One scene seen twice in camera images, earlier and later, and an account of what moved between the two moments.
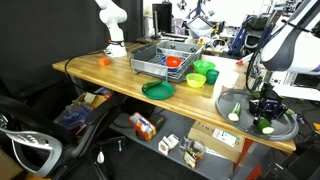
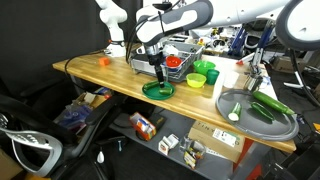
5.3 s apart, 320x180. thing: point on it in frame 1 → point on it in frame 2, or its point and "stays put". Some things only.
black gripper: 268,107 → 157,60
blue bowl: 169,69 stays put
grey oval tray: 233,106 stays put
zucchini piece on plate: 151,84 stays put
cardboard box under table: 217,142 stays put
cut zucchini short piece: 265,126 → 166,91
